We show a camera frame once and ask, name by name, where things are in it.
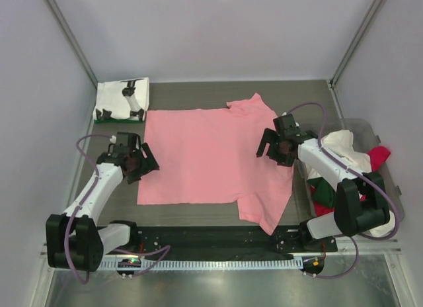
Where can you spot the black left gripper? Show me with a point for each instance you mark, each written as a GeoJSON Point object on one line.
{"type": "Point", "coordinates": [149, 163]}

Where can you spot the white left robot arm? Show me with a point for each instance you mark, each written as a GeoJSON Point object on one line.
{"type": "Point", "coordinates": [73, 239]}

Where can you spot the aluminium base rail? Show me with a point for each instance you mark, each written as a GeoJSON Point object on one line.
{"type": "Point", "coordinates": [48, 250]}

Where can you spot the dark green crumpled t shirt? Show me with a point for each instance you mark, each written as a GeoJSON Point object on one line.
{"type": "Point", "coordinates": [324, 194]}

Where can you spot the folded white printed t shirt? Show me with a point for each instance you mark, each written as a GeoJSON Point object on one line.
{"type": "Point", "coordinates": [122, 100]}

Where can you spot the white crumpled t shirt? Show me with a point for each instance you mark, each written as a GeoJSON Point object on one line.
{"type": "Point", "coordinates": [340, 142]}

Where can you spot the clear plastic bin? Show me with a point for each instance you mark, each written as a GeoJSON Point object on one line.
{"type": "Point", "coordinates": [364, 141]}

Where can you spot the white slotted cable duct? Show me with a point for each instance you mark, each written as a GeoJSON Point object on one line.
{"type": "Point", "coordinates": [133, 265]}

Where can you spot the folded green t shirt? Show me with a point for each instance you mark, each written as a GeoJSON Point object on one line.
{"type": "Point", "coordinates": [118, 121]}

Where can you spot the left aluminium frame post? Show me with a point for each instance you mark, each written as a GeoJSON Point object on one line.
{"type": "Point", "coordinates": [71, 39]}

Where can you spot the magenta crumpled t shirt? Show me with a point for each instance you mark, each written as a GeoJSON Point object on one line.
{"type": "Point", "coordinates": [377, 157]}

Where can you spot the pink t shirt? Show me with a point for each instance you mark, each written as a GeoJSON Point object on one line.
{"type": "Point", "coordinates": [208, 156]}

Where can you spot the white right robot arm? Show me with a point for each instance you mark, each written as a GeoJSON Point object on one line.
{"type": "Point", "coordinates": [360, 200]}

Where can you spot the aluminium frame post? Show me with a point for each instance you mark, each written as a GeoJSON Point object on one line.
{"type": "Point", "coordinates": [71, 39]}
{"type": "Point", "coordinates": [365, 25]}

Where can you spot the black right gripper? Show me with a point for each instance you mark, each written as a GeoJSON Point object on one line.
{"type": "Point", "coordinates": [283, 160]}

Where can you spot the right aluminium frame post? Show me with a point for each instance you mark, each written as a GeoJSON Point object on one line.
{"type": "Point", "coordinates": [365, 25]}

